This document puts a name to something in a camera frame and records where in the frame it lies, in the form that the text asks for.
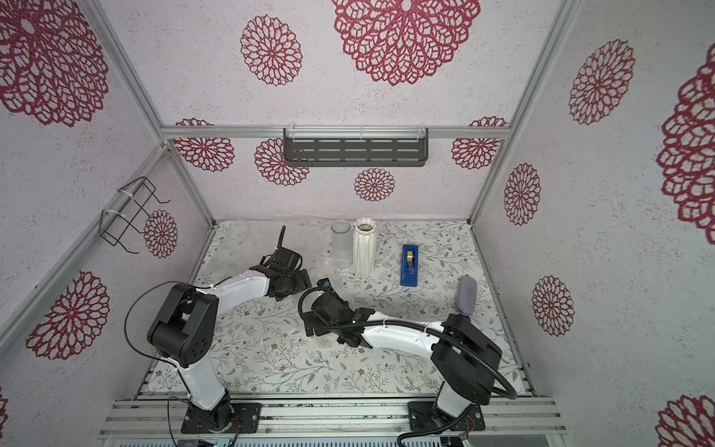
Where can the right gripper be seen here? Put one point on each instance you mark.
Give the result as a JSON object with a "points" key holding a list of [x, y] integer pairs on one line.
{"points": [[322, 304]]}

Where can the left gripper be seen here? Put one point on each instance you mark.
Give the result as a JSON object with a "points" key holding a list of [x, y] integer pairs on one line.
{"points": [[303, 282]]}

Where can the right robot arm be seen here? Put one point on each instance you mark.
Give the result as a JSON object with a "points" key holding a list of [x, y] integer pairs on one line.
{"points": [[466, 358]]}

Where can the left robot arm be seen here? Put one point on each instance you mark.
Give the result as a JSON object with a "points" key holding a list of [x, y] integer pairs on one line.
{"points": [[184, 331]]}

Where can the blue tape dispenser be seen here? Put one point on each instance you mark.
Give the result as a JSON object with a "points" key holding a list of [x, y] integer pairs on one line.
{"points": [[409, 266]]}

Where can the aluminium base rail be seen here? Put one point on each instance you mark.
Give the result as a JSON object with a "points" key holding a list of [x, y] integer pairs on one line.
{"points": [[336, 418]]}

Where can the grey slotted wall shelf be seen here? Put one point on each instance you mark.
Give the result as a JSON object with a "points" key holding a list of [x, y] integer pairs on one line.
{"points": [[356, 149]]}

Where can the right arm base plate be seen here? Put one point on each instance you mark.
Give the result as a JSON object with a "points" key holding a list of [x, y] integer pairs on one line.
{"points": [[424, 416]]}

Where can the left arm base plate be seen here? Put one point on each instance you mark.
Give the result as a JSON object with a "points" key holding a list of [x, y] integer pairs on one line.
{"points": [[232, 418]]}

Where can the black wire wall rack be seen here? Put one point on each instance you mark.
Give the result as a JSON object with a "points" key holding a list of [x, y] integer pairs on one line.
{"points": [[134, 197]]}

